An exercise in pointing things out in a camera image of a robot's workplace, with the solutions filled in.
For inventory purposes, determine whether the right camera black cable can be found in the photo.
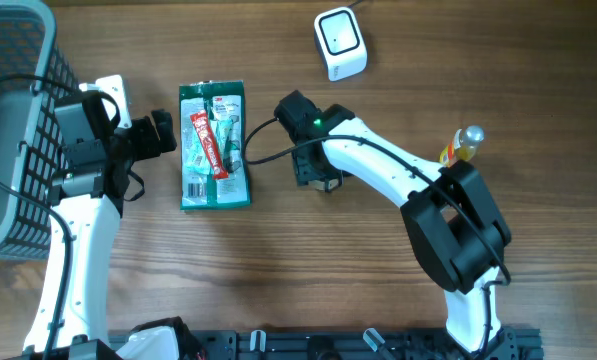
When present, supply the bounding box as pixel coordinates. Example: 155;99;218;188
241;117;512;351

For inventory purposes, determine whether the green 3M gloves packet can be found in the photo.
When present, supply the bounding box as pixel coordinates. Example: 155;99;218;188
179;80;251;211

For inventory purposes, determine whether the red Nescafe coffee sachet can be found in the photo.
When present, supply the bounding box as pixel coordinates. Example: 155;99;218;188
190;110;228;180

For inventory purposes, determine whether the grey plastic mesh basket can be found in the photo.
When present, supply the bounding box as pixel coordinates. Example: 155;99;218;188
0;0;78;260

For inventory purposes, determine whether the left camera black cable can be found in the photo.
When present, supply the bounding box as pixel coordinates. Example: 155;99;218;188
0;73;84;360

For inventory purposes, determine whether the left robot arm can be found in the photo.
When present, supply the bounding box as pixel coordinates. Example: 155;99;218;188
23;90;177;359

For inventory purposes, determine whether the mint green wipes packet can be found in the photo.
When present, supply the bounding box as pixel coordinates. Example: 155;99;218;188
184;119;233;176

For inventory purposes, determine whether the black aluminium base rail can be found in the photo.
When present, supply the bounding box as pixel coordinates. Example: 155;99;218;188
193;327;545;360

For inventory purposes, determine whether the green lid stock jar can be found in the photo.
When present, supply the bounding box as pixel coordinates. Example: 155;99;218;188
310;179;342;193

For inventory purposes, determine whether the white barcode scanner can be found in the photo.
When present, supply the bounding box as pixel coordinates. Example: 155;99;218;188
314;6;368;82

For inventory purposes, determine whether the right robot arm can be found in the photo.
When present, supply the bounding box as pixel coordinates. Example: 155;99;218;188
274;91;511;358

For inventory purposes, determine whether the camera black cable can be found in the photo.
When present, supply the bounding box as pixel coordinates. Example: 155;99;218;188
241;117;512;351
0;73;84;360

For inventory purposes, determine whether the yellow dish soap bottle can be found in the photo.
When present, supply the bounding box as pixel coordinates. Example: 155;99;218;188
439;125;485;167

